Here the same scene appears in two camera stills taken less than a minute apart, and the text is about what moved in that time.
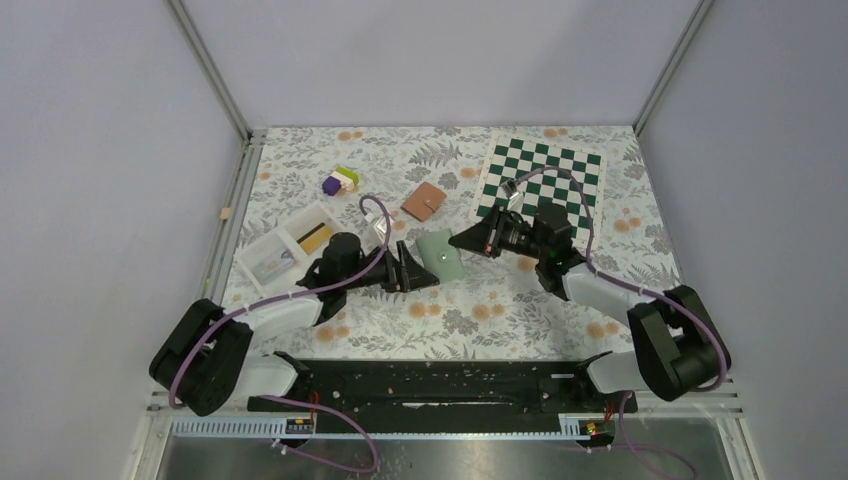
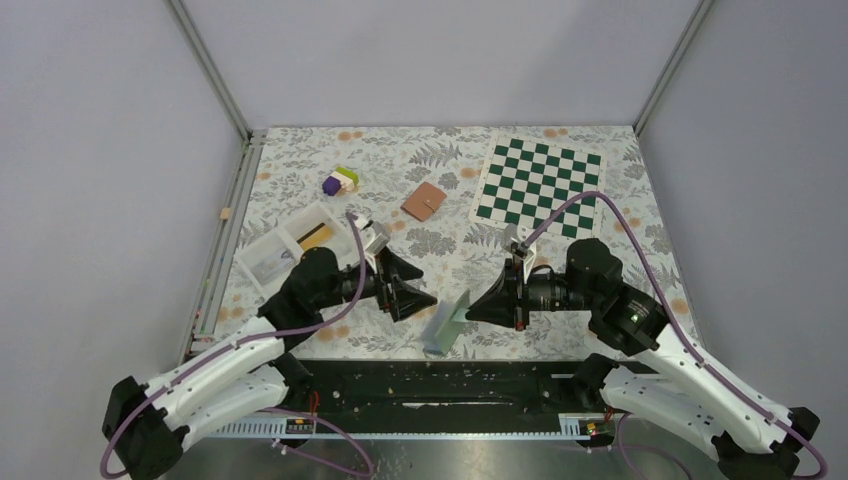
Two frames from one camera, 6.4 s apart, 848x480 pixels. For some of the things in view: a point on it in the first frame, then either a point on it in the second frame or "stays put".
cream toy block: x=345 y=182 stays put
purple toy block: x=331 y=185 stays put
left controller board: x=298 y=425 stays put
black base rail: x=445 y=389 stays put
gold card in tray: x=315 y=239 stays put
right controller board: x=596 y=427 stays put
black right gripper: x=495 y=232 -> x=519 y=294
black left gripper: x=393 y=268 -> x=383 y=286
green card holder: x=439 y=256 -> x=447 y=324
